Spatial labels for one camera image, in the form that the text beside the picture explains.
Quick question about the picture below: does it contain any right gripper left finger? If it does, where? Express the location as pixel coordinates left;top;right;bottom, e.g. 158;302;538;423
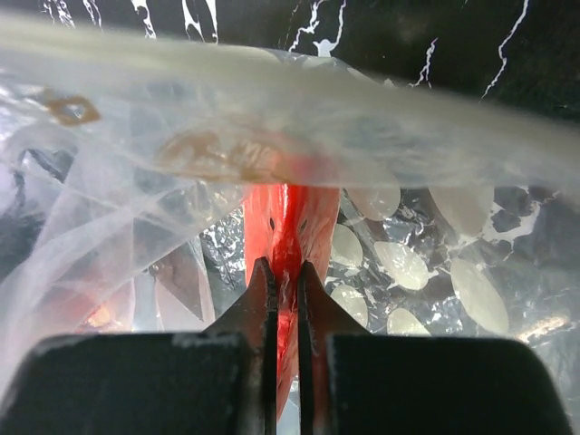
204;256;277;434

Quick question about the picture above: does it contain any fake watermelon slice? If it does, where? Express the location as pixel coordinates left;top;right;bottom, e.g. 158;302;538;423
243;175;341;417

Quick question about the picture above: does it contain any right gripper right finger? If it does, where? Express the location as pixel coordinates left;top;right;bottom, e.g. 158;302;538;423
297;261;369;434

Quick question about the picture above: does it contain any clear zip top bag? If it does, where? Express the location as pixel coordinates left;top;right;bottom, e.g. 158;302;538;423
1;10;579;434

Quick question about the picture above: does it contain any fake spotted mushroom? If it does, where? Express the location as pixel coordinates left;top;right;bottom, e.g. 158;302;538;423
324;188;512;336

